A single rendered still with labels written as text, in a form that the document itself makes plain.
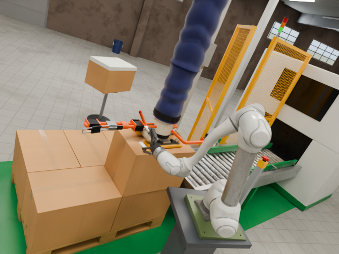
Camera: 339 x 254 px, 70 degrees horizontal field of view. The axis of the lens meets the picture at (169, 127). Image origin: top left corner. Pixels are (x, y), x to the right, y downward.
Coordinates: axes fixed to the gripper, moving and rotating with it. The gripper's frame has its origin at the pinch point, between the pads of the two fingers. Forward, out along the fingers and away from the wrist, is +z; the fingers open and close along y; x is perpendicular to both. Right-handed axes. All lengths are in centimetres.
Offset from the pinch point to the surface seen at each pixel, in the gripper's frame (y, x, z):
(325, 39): -238, 1223, 451
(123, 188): 45.9, -4.5, -4.4
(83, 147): 54, -13, 63
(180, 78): -44.0, 20.5, 6.8
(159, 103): -19.3, 16.4, 14.6
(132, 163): 21.7, -4.5, -4.8
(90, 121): -2.3, -35.2, 13.7
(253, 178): 28, 118, -38
